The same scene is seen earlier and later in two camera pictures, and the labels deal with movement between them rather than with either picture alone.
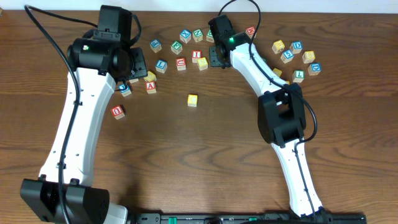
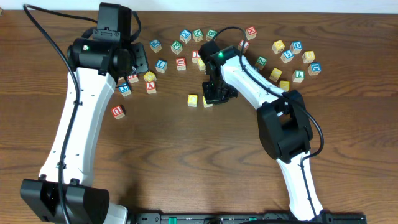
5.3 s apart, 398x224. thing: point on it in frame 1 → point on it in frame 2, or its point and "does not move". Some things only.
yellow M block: [278, 46] does not move
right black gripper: [216, 56] → [219, 94]
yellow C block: [192, 100] does not move
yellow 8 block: [308, 56] does not move
